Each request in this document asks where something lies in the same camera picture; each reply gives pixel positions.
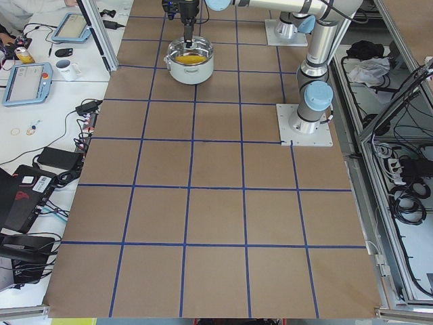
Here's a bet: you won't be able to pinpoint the near blue teach pendant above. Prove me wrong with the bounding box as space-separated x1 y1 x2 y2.
2 62 53 107

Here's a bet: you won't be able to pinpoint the black computer mouse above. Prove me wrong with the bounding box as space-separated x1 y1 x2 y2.
55 47 73 58

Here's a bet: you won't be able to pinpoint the aluminium frame post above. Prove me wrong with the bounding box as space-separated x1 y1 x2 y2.
77 0 118 73

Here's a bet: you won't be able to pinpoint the coiled black cables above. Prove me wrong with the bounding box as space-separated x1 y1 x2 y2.
388 182 430 226

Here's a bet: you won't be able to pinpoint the yellow corn cob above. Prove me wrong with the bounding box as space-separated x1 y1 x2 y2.
175 55 208 65

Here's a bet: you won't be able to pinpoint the black power brick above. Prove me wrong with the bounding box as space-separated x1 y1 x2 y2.
37 147 83 171

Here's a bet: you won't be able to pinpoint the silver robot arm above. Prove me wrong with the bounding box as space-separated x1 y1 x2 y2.
206 1 338 135

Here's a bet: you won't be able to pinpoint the power strip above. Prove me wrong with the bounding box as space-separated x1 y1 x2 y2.
74 112 98 152

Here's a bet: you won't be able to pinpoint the black power adapter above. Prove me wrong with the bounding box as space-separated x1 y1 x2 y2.
75 100 103 116

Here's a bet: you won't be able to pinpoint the black monitor stand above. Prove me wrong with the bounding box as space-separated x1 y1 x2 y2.
1 234 61 290

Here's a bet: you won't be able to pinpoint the pale green electric pot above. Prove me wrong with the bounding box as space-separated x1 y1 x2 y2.
164 37 214 85

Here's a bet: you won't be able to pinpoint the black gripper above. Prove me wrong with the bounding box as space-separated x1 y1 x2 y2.
162 0 199 48

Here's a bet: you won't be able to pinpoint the far blue teach pendant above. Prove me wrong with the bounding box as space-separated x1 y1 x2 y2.
51 13 91 43

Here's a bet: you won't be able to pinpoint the blue teach pendant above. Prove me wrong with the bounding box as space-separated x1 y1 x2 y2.
2 62 53 107
51 13 91 43

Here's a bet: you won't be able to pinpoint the black cloth bundle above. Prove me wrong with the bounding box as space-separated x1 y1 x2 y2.
346 40 384 60

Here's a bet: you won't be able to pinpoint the yellow drink can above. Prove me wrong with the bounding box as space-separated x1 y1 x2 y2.
14 47 35 64

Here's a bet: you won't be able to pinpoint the white mug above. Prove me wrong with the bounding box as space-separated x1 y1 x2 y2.
55 59 82 81

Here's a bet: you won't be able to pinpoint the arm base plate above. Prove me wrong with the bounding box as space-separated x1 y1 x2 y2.
265 20 308 47
276 104 333 147

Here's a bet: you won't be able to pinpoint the crumpled white cloth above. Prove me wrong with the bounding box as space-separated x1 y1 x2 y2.
348 58 390 87

